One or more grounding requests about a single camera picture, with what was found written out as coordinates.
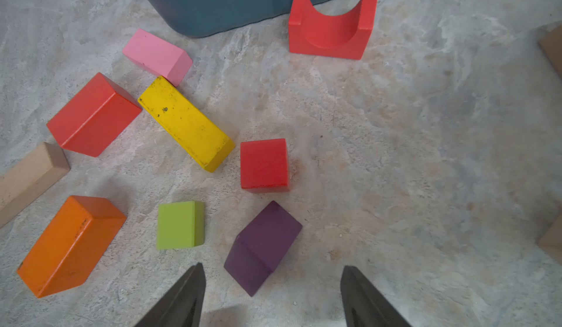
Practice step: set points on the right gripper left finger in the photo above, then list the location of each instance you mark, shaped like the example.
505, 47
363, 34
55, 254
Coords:
182, 304

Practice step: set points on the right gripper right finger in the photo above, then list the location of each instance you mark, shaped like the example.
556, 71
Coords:
364, 304

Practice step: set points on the green small cube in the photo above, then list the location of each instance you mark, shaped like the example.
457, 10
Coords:
180, 225

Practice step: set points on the purple triangular block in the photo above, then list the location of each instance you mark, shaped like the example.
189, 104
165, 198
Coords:
260, 247

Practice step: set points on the orange block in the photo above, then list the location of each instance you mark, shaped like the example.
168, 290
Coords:
71, 246

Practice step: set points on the red small cube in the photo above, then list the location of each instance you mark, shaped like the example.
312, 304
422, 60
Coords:
264, 166

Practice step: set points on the yellow long block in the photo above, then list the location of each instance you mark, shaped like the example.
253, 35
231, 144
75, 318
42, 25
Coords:
188, 126

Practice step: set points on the small natural wood cube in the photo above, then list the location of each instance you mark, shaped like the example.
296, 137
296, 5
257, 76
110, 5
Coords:
551, 241

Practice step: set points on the long natural wood block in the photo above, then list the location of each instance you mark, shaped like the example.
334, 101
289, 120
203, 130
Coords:
30, 178

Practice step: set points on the red rectangular block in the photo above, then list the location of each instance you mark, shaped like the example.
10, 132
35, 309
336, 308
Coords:
94, 117

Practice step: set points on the pink block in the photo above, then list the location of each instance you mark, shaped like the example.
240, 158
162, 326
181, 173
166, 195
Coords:
158, 56

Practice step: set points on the red arch block upper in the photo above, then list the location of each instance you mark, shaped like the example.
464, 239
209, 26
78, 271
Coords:
345, 36

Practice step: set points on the natural wood block right upright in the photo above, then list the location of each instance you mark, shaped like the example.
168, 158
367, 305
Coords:
551, 44

